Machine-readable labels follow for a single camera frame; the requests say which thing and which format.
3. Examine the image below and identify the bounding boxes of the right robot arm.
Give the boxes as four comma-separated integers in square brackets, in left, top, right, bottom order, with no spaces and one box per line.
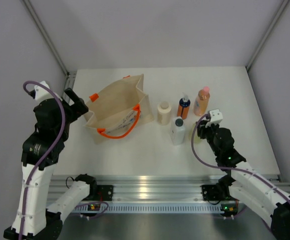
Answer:
[193,116,290,240]

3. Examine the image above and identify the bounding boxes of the beige canvas bag orange handles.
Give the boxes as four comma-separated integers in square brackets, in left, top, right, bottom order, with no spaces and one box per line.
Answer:
[84,74,154,144]

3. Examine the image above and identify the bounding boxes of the beige round cap bottle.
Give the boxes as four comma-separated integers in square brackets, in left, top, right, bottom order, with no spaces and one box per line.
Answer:
[157,101,172,126]

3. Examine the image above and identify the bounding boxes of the right aluminium frame post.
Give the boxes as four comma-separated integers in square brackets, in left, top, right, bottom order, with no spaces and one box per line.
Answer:
[245,0,290,73]

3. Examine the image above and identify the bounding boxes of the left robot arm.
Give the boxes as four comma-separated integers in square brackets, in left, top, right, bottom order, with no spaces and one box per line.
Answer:
[3,88,97,240]

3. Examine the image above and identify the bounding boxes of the green pump bottle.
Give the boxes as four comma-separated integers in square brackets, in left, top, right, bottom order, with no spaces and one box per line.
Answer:
[188,122,202,145]

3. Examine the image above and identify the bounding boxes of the white bottle dark grey cap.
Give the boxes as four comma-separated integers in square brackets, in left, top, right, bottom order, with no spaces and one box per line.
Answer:
[170,116,186,146]

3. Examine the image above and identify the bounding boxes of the blue orange pump bottle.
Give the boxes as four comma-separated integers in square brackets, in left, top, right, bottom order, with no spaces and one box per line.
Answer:
[177,93,191,120]

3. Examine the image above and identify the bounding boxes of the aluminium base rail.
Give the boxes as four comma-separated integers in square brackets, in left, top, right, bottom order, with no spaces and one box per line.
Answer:
[47,174,290,202]

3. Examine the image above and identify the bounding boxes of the left aluminium frame post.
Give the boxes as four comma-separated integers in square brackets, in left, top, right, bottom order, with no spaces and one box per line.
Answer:
[20,0,69,76]

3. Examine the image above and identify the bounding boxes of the aluminium frame post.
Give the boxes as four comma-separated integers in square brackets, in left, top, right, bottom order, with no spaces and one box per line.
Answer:
[245,0,290,73]
[20,0,69,76]

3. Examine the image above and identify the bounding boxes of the orange bottle pink cap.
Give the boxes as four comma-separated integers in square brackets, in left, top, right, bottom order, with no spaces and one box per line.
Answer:
[193,86,210,116]

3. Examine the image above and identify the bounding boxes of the slotted cable duct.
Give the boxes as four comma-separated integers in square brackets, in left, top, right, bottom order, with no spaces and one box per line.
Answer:
[72,203,224,214]

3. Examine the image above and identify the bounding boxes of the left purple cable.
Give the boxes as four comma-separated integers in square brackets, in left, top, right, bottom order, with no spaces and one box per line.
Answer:
[17,80,67,240]

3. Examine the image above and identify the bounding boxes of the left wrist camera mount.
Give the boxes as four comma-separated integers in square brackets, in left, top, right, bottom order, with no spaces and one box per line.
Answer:
[30,81,61,103]

